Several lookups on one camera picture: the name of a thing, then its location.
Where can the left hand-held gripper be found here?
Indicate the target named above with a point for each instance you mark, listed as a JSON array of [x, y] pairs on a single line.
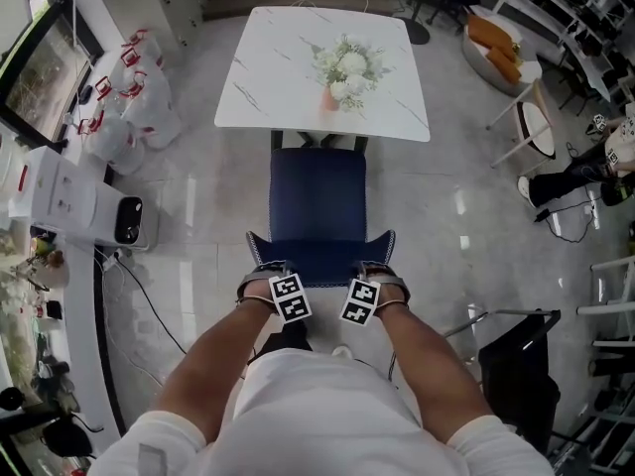
[[290, 298]]

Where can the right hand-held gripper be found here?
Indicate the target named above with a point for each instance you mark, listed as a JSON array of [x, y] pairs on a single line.
[[359, 303]]

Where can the dark blue chair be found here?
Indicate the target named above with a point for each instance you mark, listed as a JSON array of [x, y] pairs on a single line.
[[317, 196]]

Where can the person's left forearm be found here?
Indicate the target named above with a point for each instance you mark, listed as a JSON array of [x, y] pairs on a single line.
[[218, 365]]

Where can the person's right forearm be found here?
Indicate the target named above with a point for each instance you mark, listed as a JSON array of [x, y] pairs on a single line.
[[421, 365]]

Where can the black folding chair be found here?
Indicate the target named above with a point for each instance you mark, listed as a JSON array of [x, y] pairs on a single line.
[[516, 380]]

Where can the white marble table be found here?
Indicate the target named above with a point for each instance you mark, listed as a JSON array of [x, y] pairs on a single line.
[[273, 67]]

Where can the light wooden chair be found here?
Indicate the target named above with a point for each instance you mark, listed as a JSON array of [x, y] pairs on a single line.
[[538, 127]]

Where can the person's black trousers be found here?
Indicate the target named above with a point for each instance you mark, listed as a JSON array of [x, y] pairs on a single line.
[[292, 337]]

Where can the person's right white shoe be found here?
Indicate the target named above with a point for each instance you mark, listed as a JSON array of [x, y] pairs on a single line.
[[342, 351]]

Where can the person's white shirt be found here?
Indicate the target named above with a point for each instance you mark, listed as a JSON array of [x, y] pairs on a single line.
[[322, 414]]

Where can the white power strip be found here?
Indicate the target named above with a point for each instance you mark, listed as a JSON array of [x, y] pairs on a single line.
[[110, 262]]

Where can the pink vase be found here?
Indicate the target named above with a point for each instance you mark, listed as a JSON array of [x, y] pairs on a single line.
[[328, 102]]

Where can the white curved counter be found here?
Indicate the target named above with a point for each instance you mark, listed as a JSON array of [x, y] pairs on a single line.
[[82, 325]]

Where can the small black box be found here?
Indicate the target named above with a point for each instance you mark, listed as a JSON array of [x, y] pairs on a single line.
[[53, 309]]

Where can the white flower bouquet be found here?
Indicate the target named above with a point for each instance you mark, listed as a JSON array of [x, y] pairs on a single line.
[[352, 65]]

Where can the beige bag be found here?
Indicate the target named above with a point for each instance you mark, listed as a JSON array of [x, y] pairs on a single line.
[[49, 271]]

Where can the white water dispenser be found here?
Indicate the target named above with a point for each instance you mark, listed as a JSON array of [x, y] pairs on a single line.
[[64, 191]]

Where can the round basket with orange cushions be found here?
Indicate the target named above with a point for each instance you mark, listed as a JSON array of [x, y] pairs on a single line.
[[478, 57]]

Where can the small orange cushion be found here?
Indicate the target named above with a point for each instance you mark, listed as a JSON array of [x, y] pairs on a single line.
[[503, 62]]

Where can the large orange cushion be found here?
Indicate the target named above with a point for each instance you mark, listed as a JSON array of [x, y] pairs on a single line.
[[488, 30]]

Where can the large water bottle red label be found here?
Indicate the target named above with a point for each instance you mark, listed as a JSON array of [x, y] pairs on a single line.
[[12, 176]]

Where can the grey metal cabinet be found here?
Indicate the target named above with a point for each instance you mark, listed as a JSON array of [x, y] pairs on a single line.
[[178, 8]]

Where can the black framed window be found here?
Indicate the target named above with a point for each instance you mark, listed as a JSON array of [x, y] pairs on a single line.
[[42, 77]]

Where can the white shelving rack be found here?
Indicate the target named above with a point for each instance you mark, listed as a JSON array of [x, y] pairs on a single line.
[[536, 3]]

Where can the black pedestal fan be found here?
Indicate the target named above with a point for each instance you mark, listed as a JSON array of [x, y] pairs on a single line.
[[416, 33]]

